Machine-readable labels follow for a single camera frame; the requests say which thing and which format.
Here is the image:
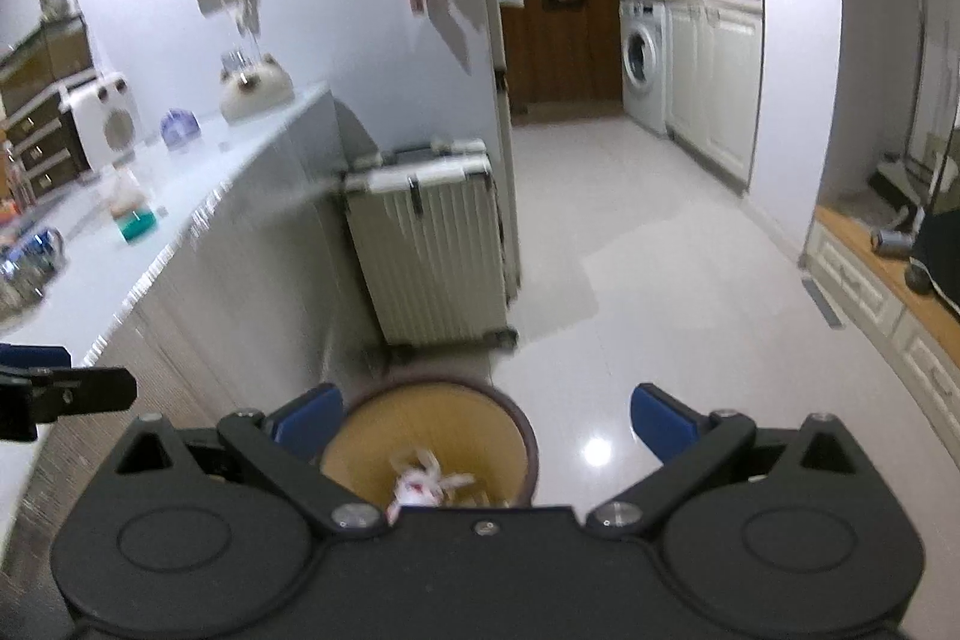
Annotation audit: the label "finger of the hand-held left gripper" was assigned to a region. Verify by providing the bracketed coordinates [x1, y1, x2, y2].
[0, 367, 138, 442]
[0, 344, 72, 375]

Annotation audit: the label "yellow trash bin brown rim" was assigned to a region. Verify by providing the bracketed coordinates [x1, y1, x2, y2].
[319, 376, 539, 510]

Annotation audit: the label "clear water bottle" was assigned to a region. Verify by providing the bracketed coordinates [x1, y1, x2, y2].
[4, 141, 35, 210]

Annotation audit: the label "blue tissue pack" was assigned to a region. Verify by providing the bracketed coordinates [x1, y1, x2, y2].
[160, 109, 202, 151]

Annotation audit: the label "white drawer unit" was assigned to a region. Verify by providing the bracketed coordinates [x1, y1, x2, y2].
[0, 85, 91, 195]

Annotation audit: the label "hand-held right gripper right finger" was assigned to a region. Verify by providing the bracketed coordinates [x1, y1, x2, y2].
[585, 383, 863, 536]

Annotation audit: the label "clear zip bag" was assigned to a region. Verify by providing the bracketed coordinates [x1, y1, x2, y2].
[101, 167, 147, 217]

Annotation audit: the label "glass fish tank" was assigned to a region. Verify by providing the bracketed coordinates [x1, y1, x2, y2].
[0, 14, 95, 101]

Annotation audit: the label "cream ribbed suitcase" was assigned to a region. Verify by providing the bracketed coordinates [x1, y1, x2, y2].
[343, 137, 520, 360]

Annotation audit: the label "white cat-shaped container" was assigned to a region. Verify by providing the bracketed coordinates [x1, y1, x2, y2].
[220, 51, 295, 122]

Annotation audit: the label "white plastic bag red print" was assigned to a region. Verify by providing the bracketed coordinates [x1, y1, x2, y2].
[386, 449, 477, 521]

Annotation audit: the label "low white cabinet wooden top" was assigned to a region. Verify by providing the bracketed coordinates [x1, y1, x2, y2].
[799, 205, 960, 431]

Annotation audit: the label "metal cylinder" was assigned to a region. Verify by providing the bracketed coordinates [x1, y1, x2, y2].
[870, 227, 916, 255]

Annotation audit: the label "white space heater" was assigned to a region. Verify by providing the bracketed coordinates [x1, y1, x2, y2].
[58, 72, 143, 172]

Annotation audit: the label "dark tote bag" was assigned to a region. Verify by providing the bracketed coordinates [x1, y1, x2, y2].
[904, 205, 960, 319]

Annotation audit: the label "white kitchen cabinets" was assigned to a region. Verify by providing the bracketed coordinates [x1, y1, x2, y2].
[666, 0, 762, 191]

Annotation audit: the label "white washing machine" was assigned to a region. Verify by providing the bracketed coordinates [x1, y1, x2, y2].
[619, 0, 670, 137]

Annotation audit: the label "clear bag of dark snack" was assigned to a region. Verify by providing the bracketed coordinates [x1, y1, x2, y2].
[0, 261, 57, 322]

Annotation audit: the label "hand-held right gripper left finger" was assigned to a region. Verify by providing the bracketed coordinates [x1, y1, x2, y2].
[112, 383, 383, 536]

